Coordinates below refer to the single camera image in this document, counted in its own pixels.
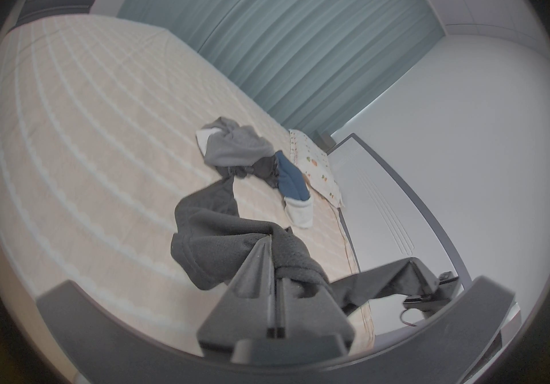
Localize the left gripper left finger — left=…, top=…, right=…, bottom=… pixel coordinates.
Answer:
left=197, top=236, right=274, bottom=355

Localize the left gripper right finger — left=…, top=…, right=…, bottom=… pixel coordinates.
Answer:
left=275, top=275, right=355, bottom=353

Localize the black T-shirt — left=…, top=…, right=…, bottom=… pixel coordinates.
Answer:
left=171, top=178, right=415, bottom=316

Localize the pile of clothes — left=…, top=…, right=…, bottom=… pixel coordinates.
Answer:
left=195, top=116, right=315, bottom=229

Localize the bed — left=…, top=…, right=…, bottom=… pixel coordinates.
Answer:
left=0, top=14, right=473, bottom=357

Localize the white printed pillow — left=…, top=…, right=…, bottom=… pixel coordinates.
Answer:
left=288, top=129, right=344, bottom=208

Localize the grey bedside table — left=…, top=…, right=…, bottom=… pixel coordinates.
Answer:
left=315, top=130, right=337, bottom=152

